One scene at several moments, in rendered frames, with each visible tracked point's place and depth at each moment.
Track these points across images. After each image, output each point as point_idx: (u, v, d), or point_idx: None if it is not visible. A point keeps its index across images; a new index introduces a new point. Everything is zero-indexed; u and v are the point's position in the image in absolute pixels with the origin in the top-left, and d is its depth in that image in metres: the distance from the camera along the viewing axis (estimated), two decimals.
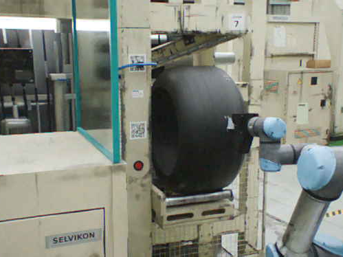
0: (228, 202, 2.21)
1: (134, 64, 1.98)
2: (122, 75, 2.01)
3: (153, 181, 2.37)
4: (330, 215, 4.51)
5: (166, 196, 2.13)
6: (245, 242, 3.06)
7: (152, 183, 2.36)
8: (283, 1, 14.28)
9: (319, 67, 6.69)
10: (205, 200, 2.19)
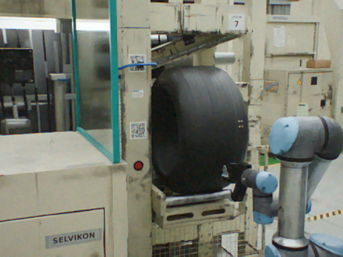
0: (228, 202, 2.21)
1: (134, 64, 1.98)
2: (122, 75, 2.01)
3: None
4: (330, 215, 4.51)
5: (169, 198, 2.10)
6: (245, 242, 3.06)
7: None
8: (283, 1, 14.28)
9: (319, 67, 6.69)
10: None
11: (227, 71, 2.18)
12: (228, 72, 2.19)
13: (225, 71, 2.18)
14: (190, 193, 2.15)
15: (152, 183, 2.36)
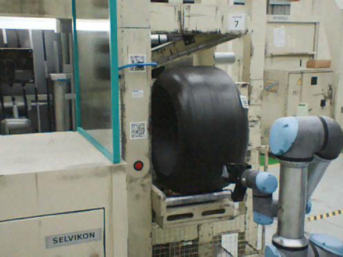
0: (228, 202, 2.21)
1: (134, 64, 1.98)
2: (122, 75, 2.01)
3: None
4: (330, 215, 4.51)
5: (168, 205, 2.12)
6: (245, 242, 3.06)
7: None
8: (283, 1, 14.28)
9: (319, 67, 6.69)
10: (207, 196, 2.17)
11: (245, 106, 2.05)
12: (246, 105, 2.06)
13: (242, 105, 2.04)
14: (192, 202, 2.15)
15: None
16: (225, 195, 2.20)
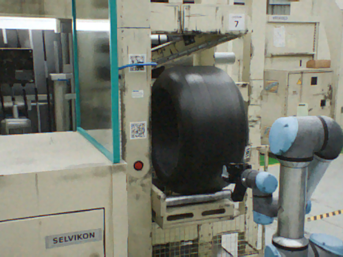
0: (228, 202, 2.21)
1: (134, 64, 1.98)
2: (122, 75, 2.01)
3: (152, 179, 2.38)
4: (330, 215, 4.51)
5: (168, 196, 2.12)
6: (245, 242, 3.06)
7: (151, 181, 2.36)
8: (283, 1, 14.28)
9: (319, 67, 6.69)
10: None
11: (245, 157, 2.07)
12: (247, 155, 2.08)
13: (244, 157, 2.06)
14: (189, 194, 2.17)
15: None
16: None
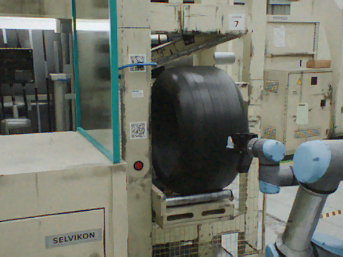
0: (228, 202, 2.21)
1: (134, 64, 1.98)
2: (122, 75, 2.01)
3: None
4: (330, 215, 4.51)
5: (169, 205, 2.11)
6: (245, 242, 3.06)
7: None
8: (283, 1, 14.28)
9: (319, 67, 6.69)
10: (207, 192, 2.17)
11: None
12: None
13: None
14: (192, 200, 2.14)
15: None
16: (225, 192, 2.20)
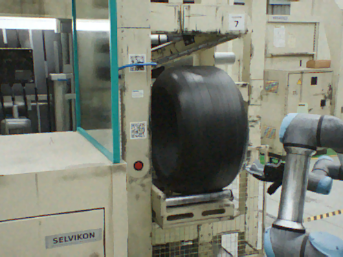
0: (228, 202, 2.21)
1: (134, 64, 1.98)
2: (122, 75, 2.01)
3: None
4: (330, 215, 4.51)
5: (169, 205, 2.11)
6: (245, 242, 3.06)
7: None
8: (283, 1, 14.28)
9: (319, 67, 6.69)
10: (207, 192, 2.17)
11: (240, 171, 2.12)
12: (243, 169, 2.12)
13: (239, 171, 2.11)
14: (192, 200, 2.14)
15: (152, 184, 2.36)
16: (225, 192, 2.20)
